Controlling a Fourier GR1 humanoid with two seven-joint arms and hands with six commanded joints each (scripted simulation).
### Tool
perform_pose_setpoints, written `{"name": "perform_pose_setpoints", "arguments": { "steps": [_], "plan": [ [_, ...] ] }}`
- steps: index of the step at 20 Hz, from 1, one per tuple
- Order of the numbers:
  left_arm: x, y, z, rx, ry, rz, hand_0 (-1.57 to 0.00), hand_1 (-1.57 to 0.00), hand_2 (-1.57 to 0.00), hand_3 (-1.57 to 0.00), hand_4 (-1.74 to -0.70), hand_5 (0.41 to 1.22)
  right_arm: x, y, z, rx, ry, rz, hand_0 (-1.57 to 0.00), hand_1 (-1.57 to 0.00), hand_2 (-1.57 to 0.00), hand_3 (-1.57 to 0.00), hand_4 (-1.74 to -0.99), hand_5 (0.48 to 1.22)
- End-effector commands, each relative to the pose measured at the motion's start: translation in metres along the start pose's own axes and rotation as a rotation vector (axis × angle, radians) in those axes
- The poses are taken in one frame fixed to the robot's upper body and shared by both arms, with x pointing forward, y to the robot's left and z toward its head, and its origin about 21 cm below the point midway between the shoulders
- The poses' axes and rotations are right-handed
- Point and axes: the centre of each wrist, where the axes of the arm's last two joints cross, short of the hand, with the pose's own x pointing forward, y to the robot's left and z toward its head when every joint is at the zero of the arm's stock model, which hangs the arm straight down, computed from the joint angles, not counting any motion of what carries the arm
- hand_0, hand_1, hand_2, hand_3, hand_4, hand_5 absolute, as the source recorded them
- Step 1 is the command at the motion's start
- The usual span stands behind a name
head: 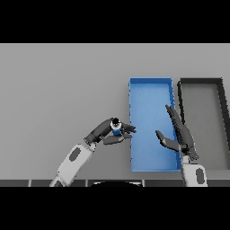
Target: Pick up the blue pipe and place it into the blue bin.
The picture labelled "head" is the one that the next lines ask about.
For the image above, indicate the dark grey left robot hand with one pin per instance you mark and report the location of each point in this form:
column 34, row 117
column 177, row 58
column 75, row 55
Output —
column 100, row 130

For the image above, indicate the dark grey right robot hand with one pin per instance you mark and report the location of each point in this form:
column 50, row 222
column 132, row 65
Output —
column 183, row 135

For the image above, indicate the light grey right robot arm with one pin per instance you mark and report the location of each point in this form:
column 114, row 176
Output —
column 194, row 173

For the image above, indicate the dark grey bin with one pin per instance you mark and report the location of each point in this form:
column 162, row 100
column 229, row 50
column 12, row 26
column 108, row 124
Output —
column 206, row 125

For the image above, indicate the blue bin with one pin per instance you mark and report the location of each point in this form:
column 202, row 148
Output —
column 149, row 125

